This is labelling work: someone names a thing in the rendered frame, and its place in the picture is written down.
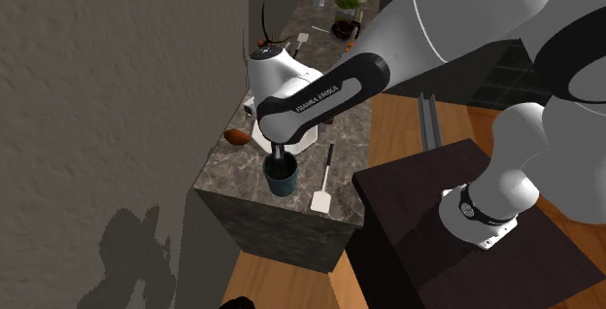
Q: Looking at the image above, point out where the white flat base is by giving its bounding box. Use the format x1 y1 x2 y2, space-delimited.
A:
250 117 320 156

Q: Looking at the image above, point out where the dark blue cup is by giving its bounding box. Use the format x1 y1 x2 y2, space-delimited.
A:
262 152 300 198

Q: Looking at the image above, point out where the brown oval object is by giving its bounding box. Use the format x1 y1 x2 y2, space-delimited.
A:
222 128 252 148

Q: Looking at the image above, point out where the small white spatula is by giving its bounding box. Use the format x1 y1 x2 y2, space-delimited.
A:
292 32 312 61

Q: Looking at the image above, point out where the black bowl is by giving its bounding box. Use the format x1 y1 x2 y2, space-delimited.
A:
330 19 362 42

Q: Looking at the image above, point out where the dark robot stand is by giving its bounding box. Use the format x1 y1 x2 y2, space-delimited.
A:
345 138 606 309

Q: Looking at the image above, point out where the white spatula with black handle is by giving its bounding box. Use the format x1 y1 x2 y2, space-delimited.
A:
310 143 336 215

